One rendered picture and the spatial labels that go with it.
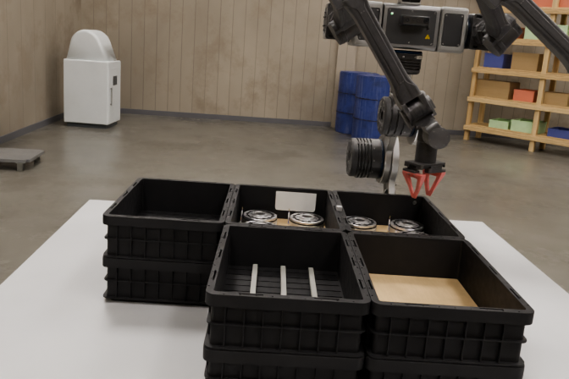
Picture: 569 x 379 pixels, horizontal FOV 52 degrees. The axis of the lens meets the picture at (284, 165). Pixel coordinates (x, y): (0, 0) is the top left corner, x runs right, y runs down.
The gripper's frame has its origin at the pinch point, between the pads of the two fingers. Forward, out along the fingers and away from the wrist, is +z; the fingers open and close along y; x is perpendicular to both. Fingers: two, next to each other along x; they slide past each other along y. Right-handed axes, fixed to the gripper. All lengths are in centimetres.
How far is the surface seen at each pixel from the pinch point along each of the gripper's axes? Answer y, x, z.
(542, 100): 697, 345, 18
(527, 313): -31, -51, 6
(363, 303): -55, -33, 6
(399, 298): -29.8, -20.3, 16.0
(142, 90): 275, 796, 50
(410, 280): -19.6, -14.8, 16.0
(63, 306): -86, 37, 28
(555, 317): 22.5, -31.4, 29.3
